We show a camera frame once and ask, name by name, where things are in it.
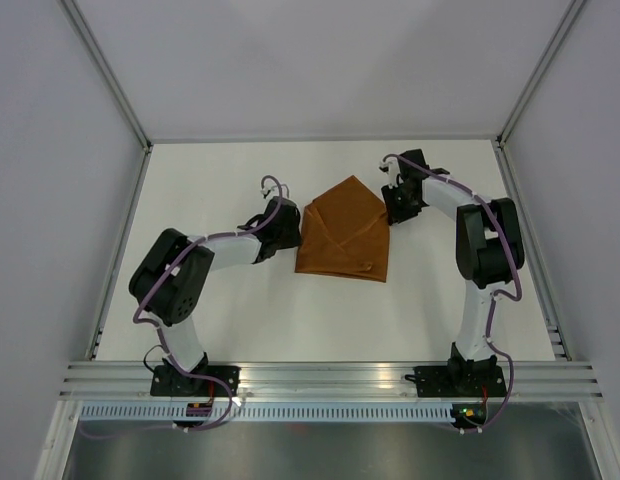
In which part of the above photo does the aluminium frame post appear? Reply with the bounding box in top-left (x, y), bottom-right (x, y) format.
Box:
top-left (495, 0), bottom-right (589, 148)
top-left (58, 0), bottom-right (152, 153)

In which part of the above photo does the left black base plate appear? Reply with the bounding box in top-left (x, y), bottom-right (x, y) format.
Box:
top-left (150, 364), bottom-right (240, 398)

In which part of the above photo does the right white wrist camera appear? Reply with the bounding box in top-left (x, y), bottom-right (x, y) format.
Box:
top-left (379, 154), bottom-right (402, 189)

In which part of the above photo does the right aluminium frame post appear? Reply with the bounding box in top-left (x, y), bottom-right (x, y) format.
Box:
top-left (495, 0), bottom-right (589, 148)

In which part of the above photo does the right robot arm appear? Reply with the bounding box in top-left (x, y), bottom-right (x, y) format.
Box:
top-left (379, 149), bottom-right (525, 396)

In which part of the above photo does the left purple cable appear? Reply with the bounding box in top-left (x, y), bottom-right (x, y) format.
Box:
top-left (79, 174), bottom-right (291, 441)

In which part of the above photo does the left aluminium frame post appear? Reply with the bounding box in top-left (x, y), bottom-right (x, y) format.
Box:
top-left (58, 0), bottom-right (152, 153)

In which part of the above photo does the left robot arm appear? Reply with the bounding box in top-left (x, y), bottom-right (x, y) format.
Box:
top-left (128, 196), bottom-right (302, 396)

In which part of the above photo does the aluminium mounting rail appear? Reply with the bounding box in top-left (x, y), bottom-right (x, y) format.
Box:
top-left (58, 361), bottom-right (603, 403)

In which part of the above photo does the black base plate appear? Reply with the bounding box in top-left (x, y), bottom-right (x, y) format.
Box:
top-left (150, 364), bottom-right (240, 398)
top-left (403, 366), bottom-right (507, 398)

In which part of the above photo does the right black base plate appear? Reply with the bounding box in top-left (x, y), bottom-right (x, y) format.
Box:
top-left (403, 366), bottom-right (507, 398)

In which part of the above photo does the brown satin napkin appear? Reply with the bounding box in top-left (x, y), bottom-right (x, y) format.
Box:
top-left (295, 176), bottom-right (390, 283)

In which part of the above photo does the white slotted cable duct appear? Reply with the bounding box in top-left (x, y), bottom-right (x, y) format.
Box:
top-left (80, 402), bottom-right (453, 423)

